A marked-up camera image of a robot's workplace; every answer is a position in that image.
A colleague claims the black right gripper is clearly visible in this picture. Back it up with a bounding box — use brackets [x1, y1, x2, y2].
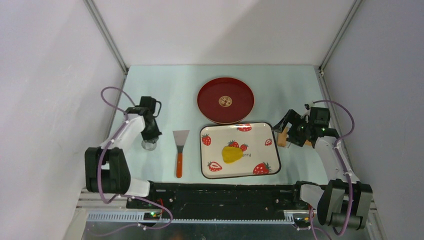
[271, 109, 313, 147]

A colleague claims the round metal cutter ring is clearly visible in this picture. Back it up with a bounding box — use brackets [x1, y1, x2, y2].
[141, 139, 158, 152]

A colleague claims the wooden dough roller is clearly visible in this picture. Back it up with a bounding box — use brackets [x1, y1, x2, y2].
[277, 126, 312, 148]

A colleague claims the white strawberry rectangular tray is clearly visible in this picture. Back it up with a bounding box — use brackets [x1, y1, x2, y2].
[199, 122, 282, 179]

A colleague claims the yellow dough piece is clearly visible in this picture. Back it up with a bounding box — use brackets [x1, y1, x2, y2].
[221, 146, 244, 164]

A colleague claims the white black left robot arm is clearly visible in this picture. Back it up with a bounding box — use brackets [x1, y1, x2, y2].
[84, 96, 162, 208]

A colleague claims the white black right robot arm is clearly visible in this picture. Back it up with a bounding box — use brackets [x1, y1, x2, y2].
[272, 106, 373, 234]

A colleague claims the red round tray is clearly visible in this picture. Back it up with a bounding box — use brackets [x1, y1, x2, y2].
[196, 77, 255, 125]

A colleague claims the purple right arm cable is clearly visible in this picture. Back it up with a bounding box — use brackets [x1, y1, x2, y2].
[308, 99, 356, 240]

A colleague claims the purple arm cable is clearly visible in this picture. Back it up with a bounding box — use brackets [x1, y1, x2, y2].
[308, 99, 356, 240]
[96, 86, 175, 232]

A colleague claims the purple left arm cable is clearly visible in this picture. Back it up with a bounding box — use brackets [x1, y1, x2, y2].
[96, 86, 175, 232]

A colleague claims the aluminium frame rail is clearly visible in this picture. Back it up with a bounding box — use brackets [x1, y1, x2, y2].
[76, 188, 379, 226]

